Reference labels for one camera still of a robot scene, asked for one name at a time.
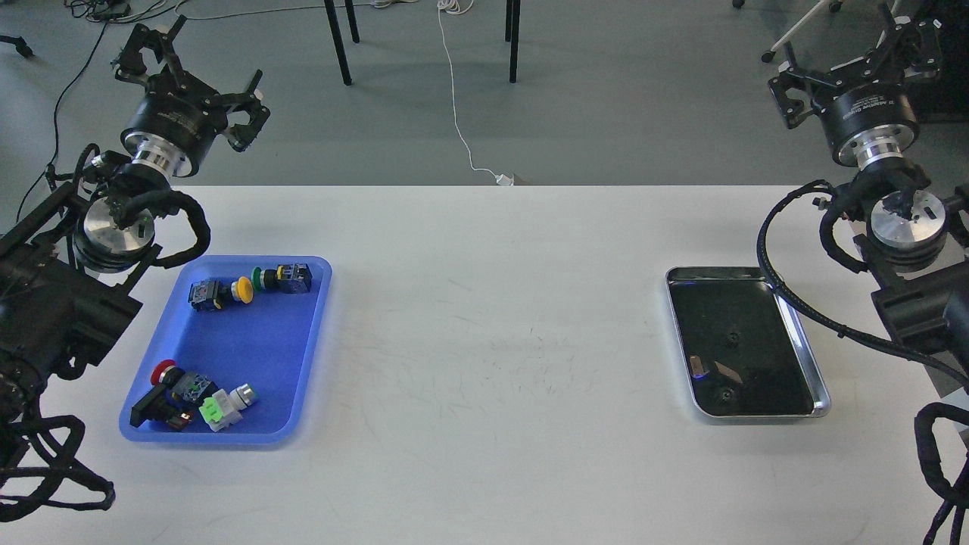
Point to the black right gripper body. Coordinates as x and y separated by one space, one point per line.
866 124

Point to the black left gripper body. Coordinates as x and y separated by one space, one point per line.
176 112

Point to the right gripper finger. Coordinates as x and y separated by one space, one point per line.
908 52
800 92

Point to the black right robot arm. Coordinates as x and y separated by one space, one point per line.
887 222

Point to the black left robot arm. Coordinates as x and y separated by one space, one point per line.
69 267

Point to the white chair base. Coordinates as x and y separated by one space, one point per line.
832 7

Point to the black table leg left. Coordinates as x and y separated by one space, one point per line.
337 38

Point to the black table leg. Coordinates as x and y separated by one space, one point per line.
511 35
337 38

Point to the blue plastic tray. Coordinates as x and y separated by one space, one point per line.
269 344

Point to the metal tray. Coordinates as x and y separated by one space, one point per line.
745 354

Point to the black table leg right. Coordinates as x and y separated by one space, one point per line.
511 35

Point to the green push button switch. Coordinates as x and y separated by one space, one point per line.
288 278

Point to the yellow push button switch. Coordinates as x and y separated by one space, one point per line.
214 294

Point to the red push button switch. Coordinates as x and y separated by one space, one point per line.
174 397

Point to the white green switch module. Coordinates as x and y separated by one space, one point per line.
223 409

